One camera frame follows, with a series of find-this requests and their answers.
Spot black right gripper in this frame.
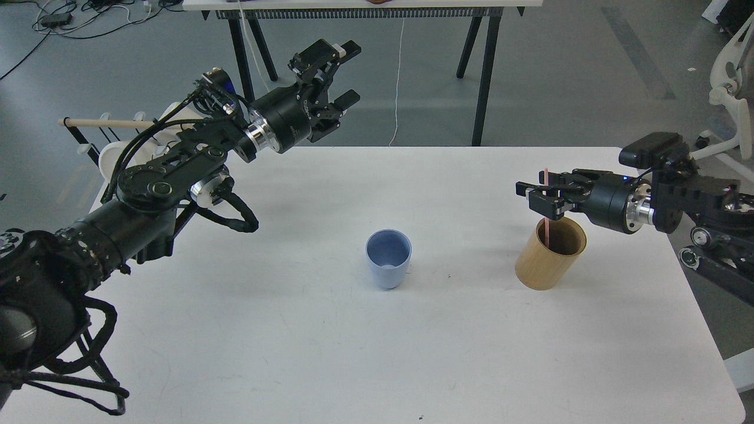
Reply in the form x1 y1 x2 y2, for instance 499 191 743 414
516 171 653 234

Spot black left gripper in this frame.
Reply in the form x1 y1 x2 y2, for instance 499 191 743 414
243 39 362 157

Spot blue plastic cup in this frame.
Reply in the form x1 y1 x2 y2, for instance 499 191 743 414
365 229 412 290

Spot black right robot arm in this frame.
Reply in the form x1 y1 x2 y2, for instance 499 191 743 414
516 132 753 305

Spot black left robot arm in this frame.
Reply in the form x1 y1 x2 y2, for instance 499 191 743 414
1 39 362 416

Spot bamboo cylinder holder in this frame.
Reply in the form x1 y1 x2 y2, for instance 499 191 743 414
514 217 587 292

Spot white mug rear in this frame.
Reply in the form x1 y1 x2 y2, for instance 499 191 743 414
158 101 195 125

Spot white mug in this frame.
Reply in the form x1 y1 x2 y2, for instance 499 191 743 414
158 101 195 125
98 141 158 183

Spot background table black legs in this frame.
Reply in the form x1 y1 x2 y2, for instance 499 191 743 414
183 0 544 147

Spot white mug front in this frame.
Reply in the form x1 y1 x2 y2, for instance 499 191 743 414
98 141 158 183

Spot white hanging cable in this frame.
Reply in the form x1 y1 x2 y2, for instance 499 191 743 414
388 18 407 148

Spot white chair frame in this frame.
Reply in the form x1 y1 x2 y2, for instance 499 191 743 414
692 15 753 160

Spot black wire mug rack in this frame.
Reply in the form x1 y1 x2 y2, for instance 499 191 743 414
59 111 236 207

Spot floor cables bundle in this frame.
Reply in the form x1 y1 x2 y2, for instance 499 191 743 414
0 0 183 80

